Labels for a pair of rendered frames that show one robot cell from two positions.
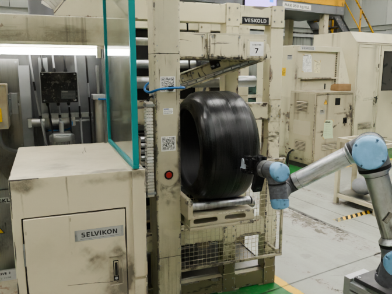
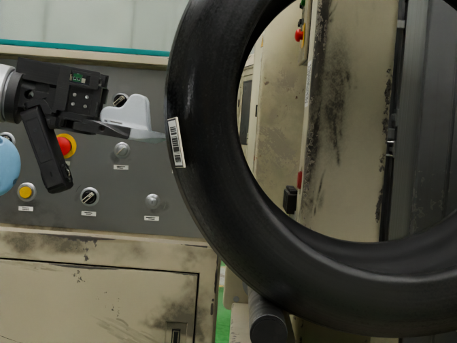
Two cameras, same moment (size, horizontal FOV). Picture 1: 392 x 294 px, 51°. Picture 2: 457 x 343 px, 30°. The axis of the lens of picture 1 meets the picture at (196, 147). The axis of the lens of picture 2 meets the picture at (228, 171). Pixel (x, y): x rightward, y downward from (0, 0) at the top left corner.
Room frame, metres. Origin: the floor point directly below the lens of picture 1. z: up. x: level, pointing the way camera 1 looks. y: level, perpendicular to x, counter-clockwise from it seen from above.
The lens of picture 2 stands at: (2.39, -1.24, 1.14)
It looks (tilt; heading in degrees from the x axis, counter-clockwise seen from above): 3 degrees down; 111
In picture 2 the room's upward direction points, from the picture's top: 4 degrees clockwise
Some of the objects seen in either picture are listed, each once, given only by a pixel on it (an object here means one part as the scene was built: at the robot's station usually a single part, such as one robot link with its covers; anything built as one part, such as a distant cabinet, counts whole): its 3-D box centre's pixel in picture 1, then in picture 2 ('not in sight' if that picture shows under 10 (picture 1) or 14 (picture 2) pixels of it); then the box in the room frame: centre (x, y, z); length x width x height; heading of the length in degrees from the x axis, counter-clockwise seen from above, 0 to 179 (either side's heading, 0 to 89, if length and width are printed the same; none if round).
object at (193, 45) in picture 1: (211, 47); not in sight; (2.49, -0.09, 1.71); 0.61 x 0.25 x 0.15; 110
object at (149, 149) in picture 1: (150, 149); not in sight; (2.01, 0.23, 1.19); 0.05 x 0.04 x 0.48; 20
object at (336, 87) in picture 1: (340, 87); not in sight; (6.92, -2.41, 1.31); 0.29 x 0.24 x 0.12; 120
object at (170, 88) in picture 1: (164, 86); not in sight; (2.07, 0.16, 1.50); 0.19 x 0.19 x 0.06; 20
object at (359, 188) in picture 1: (366, 174); not in sight; (4.64, -1.97, 0.40); 0.60 x 0.35 x 0.80; 30
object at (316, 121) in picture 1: (321, 128); not in sight; (6.87, -2.10, 0.62); 0.91 x 0.58 x 1.25; 120
